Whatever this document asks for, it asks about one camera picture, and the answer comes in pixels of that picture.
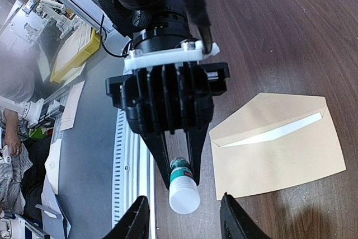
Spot yellow plastic bin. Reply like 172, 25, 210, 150
50, 24, 101, 83

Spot green white glue stick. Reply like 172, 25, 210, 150
169, 157, 201, 214

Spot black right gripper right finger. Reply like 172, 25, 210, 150
220, 193, 270, 239

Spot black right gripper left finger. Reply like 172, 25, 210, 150
103, 196, 150, 239

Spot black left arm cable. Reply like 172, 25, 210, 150
170, 0, 215, 55

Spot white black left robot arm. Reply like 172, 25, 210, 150
97, 0, 230, 185

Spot aluminium front frame rail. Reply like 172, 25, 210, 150
111, 110, 157, 238

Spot tan paper envelope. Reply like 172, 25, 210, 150
209, 93, 346, 199

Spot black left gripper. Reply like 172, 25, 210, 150
106, 62, 230, 189

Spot white paper letter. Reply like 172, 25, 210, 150
220, 113, 323, 148

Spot person in striped shirt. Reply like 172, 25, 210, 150
1, 109, 51, 221

